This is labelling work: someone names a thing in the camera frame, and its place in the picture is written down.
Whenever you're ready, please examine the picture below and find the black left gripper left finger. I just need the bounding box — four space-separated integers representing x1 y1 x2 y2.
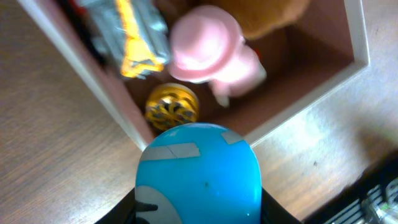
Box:
95 189 136 224

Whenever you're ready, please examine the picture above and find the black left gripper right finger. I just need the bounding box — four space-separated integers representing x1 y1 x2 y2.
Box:
261 189 300 224

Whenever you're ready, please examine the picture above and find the blue ball toy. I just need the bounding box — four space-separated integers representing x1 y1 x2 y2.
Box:
134 123 262 224

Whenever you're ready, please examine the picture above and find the yellow round wheel toy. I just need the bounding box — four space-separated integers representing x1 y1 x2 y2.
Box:
145 83 199 132

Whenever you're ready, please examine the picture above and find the white box pink inside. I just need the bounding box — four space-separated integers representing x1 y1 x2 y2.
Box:
19 0 370 150

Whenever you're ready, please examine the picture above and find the pink white duck toy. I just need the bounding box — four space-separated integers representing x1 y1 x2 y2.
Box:
168 5 267 107

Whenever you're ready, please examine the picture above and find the brown plush toy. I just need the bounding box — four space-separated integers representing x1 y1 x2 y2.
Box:
205 0 310 40

